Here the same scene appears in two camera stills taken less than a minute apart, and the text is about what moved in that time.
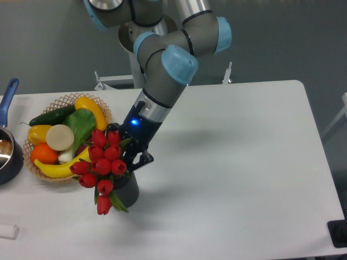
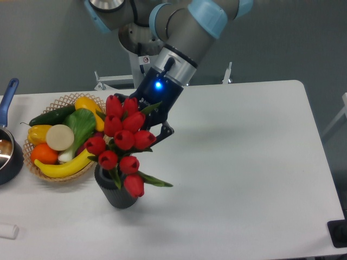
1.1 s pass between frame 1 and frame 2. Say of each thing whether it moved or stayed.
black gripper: moved
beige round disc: stayed
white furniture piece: stayed
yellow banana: stayed
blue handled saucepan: stayed
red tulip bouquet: moved
